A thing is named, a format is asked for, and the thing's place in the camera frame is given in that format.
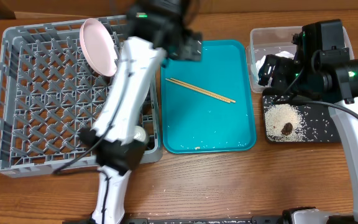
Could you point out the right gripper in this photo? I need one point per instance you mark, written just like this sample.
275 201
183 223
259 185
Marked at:
276 72

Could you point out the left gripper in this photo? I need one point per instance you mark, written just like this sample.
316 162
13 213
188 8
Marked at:
191 47

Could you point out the white napkin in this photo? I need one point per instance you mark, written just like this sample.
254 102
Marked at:
270 63

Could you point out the wooden chopstick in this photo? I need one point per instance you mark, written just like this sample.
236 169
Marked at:
204 89
197 90

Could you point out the pile of white rice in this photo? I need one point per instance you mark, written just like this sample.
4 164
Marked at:
280 119

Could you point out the brown food scrap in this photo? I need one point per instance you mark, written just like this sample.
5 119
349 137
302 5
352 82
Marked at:
287 129

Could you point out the pink round plate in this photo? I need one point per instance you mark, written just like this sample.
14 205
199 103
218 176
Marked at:
98 47

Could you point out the small white cup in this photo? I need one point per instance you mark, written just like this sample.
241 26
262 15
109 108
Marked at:
141 135

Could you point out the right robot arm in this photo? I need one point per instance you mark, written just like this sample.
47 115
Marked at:
322 72

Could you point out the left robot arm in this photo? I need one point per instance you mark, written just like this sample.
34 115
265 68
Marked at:
155 30

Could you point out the clear plastic bin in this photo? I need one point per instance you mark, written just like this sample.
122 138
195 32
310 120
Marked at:
269 40

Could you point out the black tray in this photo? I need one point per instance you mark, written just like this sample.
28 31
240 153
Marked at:
315 133

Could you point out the teal serving tray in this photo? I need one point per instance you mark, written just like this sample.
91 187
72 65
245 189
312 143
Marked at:
207 105

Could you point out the grey dish rack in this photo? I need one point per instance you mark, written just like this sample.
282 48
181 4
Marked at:
48 93

